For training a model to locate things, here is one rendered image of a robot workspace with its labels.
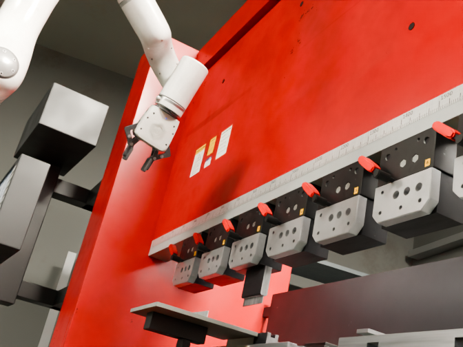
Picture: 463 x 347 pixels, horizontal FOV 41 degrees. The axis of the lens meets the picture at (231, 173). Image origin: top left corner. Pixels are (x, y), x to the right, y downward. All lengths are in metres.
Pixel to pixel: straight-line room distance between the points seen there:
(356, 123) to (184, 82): 0.52
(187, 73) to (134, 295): 1.00
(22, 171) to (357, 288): 1.32
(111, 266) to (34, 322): 2.50
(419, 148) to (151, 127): 0.77
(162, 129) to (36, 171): 0.93
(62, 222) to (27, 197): 2.50
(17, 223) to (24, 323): 2.43
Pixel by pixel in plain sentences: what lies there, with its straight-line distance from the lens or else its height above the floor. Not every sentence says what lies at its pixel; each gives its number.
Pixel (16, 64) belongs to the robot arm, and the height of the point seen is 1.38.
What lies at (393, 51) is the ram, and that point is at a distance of 1.40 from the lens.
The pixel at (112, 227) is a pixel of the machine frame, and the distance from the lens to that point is 2.39.
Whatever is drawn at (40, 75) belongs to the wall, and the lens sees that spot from 5.41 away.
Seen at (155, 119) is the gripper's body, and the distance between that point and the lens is 1.68.
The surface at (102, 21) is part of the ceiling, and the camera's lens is 4.94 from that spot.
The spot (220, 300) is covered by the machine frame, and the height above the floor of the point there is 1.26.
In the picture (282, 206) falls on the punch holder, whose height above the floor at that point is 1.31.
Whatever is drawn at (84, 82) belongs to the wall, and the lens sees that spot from 5.42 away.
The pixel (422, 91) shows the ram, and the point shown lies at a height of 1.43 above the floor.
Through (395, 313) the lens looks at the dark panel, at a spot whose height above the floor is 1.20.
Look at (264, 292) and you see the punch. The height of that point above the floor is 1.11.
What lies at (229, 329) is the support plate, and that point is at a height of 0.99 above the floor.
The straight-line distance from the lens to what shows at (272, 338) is 1.48.
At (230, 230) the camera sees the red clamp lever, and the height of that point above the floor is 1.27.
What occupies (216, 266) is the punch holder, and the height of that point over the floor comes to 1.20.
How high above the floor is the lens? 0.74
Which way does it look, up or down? 23 degrees up
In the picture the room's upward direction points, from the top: 13 degrees clockwise
